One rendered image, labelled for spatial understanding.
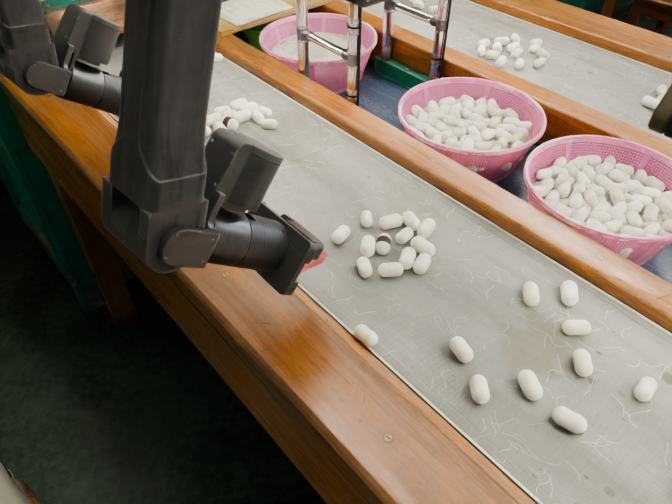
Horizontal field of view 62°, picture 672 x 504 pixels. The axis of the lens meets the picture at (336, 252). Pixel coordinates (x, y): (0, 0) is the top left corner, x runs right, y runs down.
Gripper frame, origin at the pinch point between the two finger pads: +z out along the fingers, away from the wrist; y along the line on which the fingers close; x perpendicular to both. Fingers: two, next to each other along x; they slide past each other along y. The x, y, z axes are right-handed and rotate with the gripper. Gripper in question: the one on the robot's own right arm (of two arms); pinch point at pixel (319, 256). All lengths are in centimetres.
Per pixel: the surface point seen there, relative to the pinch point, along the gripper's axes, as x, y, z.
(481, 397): 2.6, -23.5, 6.6
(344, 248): 0.1, 5.2, 11.5
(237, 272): 8.3, 8.9, -1.9
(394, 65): -31, 46, 51
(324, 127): -12.3, 32.2, 25.3
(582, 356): -6.0, -27.7, 16.3
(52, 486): 90, 48, 20
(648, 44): -62, 9, 80
